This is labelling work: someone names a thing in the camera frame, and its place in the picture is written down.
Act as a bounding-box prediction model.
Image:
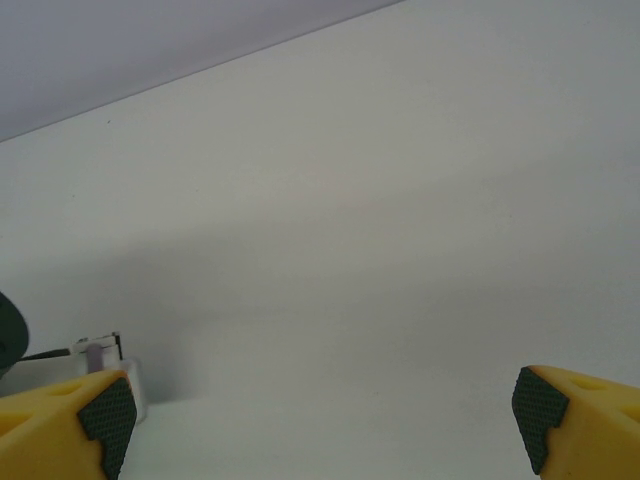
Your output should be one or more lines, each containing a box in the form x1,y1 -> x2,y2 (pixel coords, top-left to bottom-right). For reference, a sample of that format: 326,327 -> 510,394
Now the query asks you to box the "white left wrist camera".
73,330 -> 150,424

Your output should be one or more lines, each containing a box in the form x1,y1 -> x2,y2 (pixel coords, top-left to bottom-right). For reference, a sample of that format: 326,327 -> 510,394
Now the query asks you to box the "right gripper yellow right finger with black pad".
511,365 -> 640,480

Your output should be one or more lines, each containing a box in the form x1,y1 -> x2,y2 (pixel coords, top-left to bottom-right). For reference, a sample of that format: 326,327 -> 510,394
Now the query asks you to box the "right gripper yellow left finger with black pad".
0,368 -> 138,480

